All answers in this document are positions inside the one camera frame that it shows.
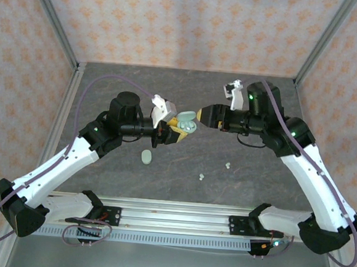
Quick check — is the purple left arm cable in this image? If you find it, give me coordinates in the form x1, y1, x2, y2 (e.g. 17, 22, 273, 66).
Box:
0, 66, 157, 259

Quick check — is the mint green earbud charging case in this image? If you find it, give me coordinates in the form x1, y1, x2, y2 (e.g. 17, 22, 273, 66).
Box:
176, 109, 199, 133
140, 149, 153, 165

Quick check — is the aluminium corner post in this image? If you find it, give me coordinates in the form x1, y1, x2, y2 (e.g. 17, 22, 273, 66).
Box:
292, 0, 357, 90
18, 0, 86, 71

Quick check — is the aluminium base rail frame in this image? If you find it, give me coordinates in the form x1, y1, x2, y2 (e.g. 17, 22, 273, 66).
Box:
43, 190, 314, 244

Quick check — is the grey slotted cable duct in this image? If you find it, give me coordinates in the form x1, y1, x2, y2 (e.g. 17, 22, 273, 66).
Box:
36, 223, 253, 253

